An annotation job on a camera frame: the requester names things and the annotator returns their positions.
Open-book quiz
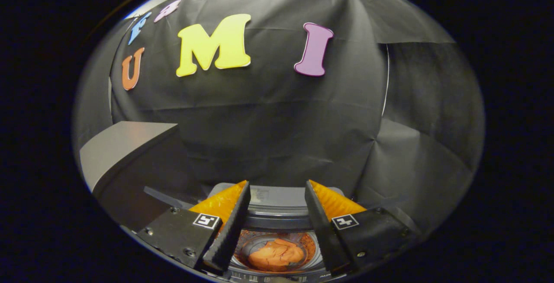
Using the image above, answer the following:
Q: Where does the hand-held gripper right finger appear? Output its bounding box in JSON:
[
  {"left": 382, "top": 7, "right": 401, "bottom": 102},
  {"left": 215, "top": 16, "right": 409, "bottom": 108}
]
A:
[{"left": 304, "top": 180, "right": 420, "bottom": 277}]

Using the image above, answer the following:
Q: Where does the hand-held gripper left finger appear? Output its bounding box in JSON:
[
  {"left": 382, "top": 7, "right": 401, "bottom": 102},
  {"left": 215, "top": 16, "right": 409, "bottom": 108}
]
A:
[{"left": 138, "top": 180, "right": 251, "bottom": 276}]

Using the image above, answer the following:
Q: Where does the orange polo shirt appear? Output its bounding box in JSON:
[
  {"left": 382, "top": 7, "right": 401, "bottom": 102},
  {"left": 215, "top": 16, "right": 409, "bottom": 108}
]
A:
[{"left": 248, "top": 238, "right": 306, "bottom": 270}]

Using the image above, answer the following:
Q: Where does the grey washing machine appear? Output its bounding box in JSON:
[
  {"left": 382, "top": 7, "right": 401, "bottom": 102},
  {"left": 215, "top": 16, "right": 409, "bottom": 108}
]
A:
[{"left": 207, "top": 183, "right": 347, "bottom": 283}]

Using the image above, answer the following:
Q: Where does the black backdrop cloth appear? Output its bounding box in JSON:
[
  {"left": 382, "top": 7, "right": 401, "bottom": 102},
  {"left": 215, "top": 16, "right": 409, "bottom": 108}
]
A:
[{"left": 73, "top": 0, "right": 485, "bottom": 232}]

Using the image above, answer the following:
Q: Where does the grey cabinet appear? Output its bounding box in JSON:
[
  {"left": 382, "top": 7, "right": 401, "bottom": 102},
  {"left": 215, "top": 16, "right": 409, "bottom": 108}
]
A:
[{"left": 79, "top": 121, "right": 195, "bottom": 232}]

